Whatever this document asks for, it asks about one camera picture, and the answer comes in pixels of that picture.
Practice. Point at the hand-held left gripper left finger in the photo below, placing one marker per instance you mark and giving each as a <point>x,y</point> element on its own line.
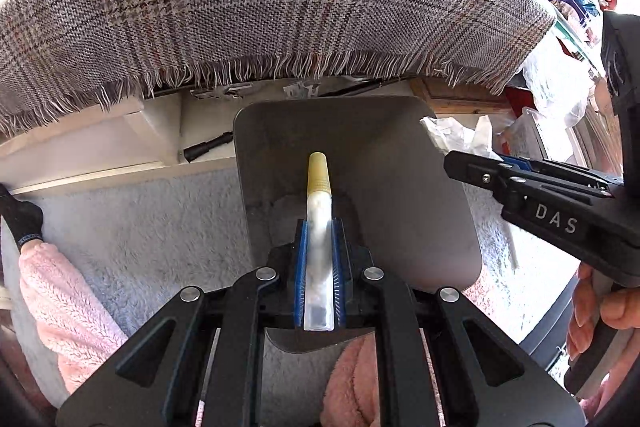
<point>301,267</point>

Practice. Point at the person's right hand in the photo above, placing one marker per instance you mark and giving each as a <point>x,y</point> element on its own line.
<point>582,312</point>

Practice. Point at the black pen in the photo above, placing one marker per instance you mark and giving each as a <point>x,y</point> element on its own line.
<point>207,146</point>

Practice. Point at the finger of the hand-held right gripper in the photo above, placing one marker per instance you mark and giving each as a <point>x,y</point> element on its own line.
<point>517,163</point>
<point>475,169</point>

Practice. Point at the white tissue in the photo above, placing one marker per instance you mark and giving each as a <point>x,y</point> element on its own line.
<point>450,134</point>

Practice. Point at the white tube with yellow cap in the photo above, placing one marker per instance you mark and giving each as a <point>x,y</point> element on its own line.
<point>318,247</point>

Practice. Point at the white furniture base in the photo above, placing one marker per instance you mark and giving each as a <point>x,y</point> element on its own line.
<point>100,142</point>

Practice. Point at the person's black sock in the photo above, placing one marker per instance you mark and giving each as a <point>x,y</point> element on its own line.
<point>22,217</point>

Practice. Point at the wooden board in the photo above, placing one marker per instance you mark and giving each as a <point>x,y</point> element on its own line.
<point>460,99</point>

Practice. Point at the green plastic strip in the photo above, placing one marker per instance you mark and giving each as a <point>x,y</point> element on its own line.
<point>575,42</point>

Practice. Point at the person's left leg pink trousers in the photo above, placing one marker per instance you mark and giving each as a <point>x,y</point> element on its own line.
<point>65,307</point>

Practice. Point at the pale fluffy rug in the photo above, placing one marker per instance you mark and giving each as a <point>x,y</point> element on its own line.
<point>150,227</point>

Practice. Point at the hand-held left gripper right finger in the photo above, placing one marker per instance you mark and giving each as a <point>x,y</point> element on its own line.
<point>338,267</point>

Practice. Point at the clear plastic bag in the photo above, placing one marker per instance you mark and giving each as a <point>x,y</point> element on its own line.
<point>555,82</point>

